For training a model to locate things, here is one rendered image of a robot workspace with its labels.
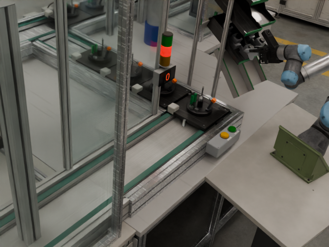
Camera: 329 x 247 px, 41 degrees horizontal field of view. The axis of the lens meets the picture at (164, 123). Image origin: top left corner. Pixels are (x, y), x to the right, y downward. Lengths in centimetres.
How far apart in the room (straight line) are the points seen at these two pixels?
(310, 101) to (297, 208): 260
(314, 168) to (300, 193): 13
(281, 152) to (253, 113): 40
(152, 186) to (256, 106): 101
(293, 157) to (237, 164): 27
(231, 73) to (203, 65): 53
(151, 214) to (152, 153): 34
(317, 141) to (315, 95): 256
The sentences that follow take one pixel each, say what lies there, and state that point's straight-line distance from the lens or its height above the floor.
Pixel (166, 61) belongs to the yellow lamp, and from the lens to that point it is 204.
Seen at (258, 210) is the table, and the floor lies 86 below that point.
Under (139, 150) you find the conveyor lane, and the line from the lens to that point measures 207.
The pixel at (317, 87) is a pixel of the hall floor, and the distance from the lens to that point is 484.
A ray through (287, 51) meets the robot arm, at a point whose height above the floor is 136.
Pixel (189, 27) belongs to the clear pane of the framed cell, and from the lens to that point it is 329.
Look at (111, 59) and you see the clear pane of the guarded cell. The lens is 122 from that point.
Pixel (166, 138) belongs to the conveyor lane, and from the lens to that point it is 216.
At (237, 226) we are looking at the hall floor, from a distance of 306.
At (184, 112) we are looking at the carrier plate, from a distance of 225.
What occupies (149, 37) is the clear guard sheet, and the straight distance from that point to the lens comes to 195.
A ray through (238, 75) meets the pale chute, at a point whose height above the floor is 106.
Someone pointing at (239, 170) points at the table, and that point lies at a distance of 214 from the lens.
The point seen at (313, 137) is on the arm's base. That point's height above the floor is 106.
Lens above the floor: 225
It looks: 36 degrees down
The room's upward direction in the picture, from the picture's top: 7 degrees clockwise
